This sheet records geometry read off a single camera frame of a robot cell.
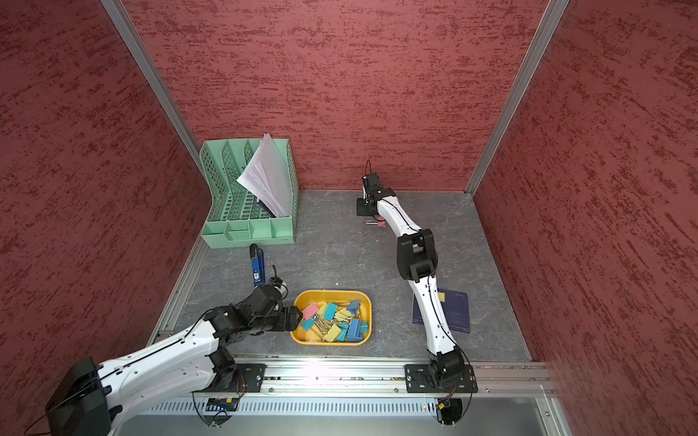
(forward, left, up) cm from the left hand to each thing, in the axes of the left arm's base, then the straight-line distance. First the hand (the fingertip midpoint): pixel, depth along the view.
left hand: (289, 321), depth 82 cm
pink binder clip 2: (+3, -6, +1) cm, 7 cm away
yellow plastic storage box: (+1, -14, 0) cm, 14 cm away
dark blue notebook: (+6, -54, -3) cm, 55 cm away
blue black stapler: (+19, +14, +1) cm, 24 cm away
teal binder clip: (-1, -5, -1) cm, 5 cm away
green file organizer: (+42, +29, -1) cm, 51 cm away
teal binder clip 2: (+3, -13, +1) cm, 13 cm away
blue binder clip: (+6, -20, -2) cm, 21 cm away
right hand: (+45, -24, +1) cm, 51 cm away
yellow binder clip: (-3, -14, +1) cm, 14 cm away
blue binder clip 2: (-3, -21, +3) cm, 21 cm away
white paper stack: (+44, +11, +20) cm, 50 cm away
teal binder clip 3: (-3, -17, +1) cm, 17 cm away
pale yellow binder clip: (+2, -17, 0) cm, 17 cm away
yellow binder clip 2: (+4, -10, 0) cm, 11 cm away
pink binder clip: (+41, -31, -1) cm, 51 cm away
